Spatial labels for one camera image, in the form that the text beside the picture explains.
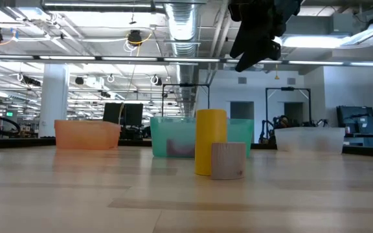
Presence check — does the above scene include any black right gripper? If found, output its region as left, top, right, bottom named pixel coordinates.
left=227, top=0, right=288, bottom=72

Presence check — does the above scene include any yellow wood cylinder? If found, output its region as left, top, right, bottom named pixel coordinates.
left=194, top=109, right=229, bottom=177

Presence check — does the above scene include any clear plastic bin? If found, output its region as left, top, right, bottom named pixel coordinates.
left=274, top=126, right=346, bottom=155

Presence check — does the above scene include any green translucent plastic bin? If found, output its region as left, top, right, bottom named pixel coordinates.
left=150, top=116, right=254, bottom=159

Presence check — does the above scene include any dark equipment cart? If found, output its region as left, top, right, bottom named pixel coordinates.
left=336, top=105, right=373, bottom=148

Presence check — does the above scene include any black monitor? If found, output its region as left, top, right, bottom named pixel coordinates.
left=102, top=102, right=125, bottom=126
left=123, top=103, right=144, bottom=127

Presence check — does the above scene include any orange translucent plastic bin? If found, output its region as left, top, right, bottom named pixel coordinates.
left=54, top=119, right=122, bottom=151

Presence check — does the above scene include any white building pillar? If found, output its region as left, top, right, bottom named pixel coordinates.
left=38, top=63, right=70, bottom=139

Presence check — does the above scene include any black gantry frame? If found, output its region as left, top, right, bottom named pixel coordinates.
left=266, top=87, right=312, bottom=130

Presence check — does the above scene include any silver ventilation duct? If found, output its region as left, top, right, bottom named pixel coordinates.
left=163, top=0, right=203, bottom=117

